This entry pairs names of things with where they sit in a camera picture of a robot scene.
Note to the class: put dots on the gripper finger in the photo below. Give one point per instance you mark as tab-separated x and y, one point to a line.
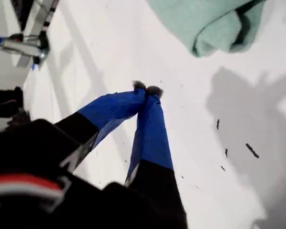
109	109
152	143

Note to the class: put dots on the pale green T-shirt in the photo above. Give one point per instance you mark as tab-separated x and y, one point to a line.
181	23

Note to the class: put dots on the short blue tape piece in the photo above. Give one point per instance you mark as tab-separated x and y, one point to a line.
33	66

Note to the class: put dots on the metal stand with clamp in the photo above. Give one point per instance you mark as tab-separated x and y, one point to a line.
21	46

